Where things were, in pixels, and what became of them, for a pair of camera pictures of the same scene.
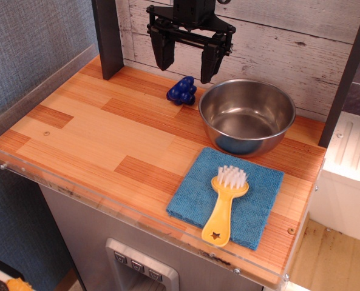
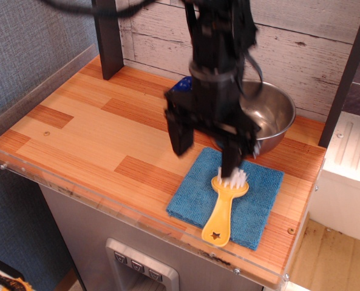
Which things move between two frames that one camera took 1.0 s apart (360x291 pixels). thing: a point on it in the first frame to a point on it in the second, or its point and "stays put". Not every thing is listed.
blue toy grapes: x=184 y=92 stays put
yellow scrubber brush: x=230 y=182 stays put
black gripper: x=195 y=22 to x=213 y=102
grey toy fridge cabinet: x=112 y=253 stays put
